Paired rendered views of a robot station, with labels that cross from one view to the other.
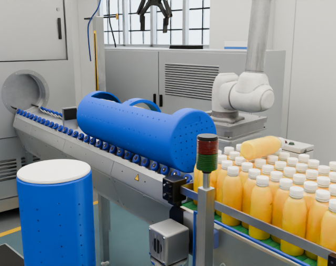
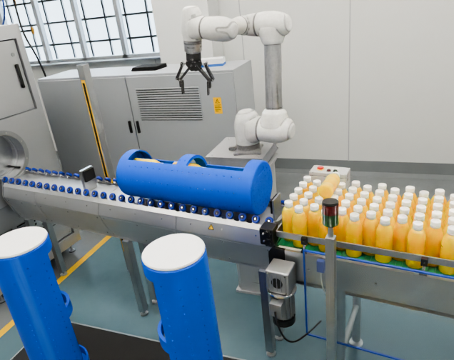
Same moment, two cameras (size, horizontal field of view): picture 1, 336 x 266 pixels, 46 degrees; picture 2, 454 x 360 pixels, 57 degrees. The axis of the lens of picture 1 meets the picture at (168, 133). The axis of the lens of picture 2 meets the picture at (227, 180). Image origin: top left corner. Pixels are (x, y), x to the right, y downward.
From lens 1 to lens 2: 0.90 m
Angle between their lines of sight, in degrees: 23
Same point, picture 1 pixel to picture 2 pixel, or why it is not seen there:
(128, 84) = not seen: hidden behind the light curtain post
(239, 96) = (267, 132)
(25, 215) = (167, 297)
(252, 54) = (273, 93)
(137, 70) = (102, 99)
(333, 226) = (419, 239)
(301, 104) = (260, 100)
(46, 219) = (189, 294)
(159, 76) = (130, 103)
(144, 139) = (219, 196)
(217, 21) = (164, 30)
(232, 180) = not seen: hidden behind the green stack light
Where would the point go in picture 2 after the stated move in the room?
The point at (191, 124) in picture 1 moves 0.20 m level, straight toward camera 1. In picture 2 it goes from (260, 174) to (278, 189)
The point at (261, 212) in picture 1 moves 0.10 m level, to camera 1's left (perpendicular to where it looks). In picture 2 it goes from (357, 239) to (339, 246)
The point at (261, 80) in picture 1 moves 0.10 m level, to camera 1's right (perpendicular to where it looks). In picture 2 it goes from (284, 115) to (298, 112)
